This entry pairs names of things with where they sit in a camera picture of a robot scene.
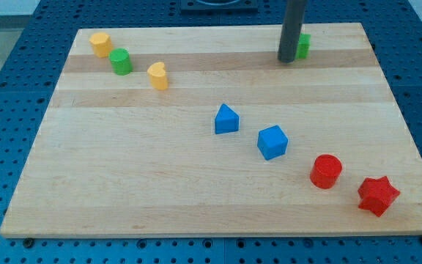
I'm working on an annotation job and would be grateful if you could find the red cylinder block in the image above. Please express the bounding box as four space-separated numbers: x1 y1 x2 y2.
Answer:
310 154 343 189

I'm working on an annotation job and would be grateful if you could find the green cylinder block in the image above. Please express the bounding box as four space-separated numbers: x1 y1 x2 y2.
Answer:
108 48 133 76

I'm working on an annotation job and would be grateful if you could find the yellow heart block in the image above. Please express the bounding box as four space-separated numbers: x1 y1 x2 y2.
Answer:
147 62 169 90

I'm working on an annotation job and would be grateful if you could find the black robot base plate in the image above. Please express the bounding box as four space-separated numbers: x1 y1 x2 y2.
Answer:
179 0 259 13

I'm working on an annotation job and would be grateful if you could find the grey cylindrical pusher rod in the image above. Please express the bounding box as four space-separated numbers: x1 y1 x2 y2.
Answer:
278 0 308 63

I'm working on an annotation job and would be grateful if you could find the blue cube block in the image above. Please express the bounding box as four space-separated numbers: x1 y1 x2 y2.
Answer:
257 125 289 161

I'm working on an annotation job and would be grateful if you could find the blue triangle block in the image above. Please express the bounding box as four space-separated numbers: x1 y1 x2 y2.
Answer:
215 103 240 134

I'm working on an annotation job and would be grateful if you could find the wooden board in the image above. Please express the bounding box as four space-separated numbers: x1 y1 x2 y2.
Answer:
0 23 422 238

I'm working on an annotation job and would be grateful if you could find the green star block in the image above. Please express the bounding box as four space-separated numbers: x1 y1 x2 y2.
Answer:
296 33 311 59

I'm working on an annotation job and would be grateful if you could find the red star block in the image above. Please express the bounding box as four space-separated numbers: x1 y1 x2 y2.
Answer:
358 176 401 217

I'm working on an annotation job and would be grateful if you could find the yellow hexagon block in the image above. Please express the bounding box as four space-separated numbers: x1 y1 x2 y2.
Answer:
89 32 114 58

